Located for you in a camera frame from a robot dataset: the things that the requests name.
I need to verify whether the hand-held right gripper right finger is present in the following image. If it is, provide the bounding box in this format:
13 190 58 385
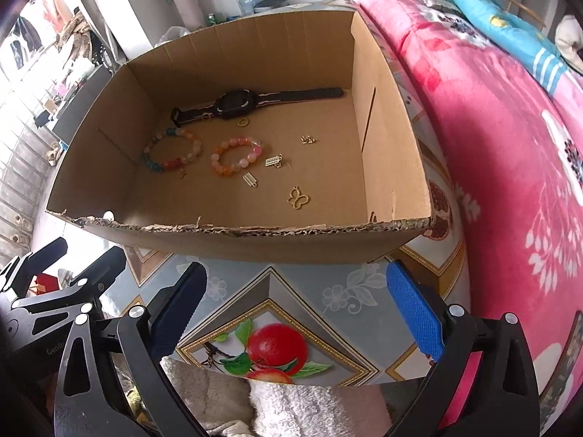
386 259 540 437

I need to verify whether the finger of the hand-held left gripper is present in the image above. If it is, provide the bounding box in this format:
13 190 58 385
11 246 128 316
0 237 69 299

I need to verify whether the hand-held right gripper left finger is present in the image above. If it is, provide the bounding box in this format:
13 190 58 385
52 261 208 437

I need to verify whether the pink orange bead bracelet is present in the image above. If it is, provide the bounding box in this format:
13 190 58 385
210 137 262 177

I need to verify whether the multicolour bead bracelet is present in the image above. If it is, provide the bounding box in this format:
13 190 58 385
142 127 202 173

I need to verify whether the gold butterfly charm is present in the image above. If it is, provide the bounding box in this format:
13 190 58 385
287 186 311 212

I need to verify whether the black wrist watch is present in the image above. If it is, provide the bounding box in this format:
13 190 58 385
171 86 344 127

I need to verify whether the cardboard box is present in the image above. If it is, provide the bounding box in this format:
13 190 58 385
46 0 437 265

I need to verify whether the fruit print tablecloth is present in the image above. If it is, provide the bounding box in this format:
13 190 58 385
91 0 481 387

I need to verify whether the white towel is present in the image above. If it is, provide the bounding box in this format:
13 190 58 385
157 356 392 437

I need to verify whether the dark grey cabinet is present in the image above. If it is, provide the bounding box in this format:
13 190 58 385
50 66 114 149

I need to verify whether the pink floral blanket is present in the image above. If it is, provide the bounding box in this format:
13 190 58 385
339 0 583 437

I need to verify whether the pile of clothes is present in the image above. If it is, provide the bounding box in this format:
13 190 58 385
9 0 107 114

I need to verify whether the white plastic bag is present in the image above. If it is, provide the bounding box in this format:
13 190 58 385
155 25 192 48

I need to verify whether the wooden chair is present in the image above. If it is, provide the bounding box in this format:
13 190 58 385
503 0 547 32

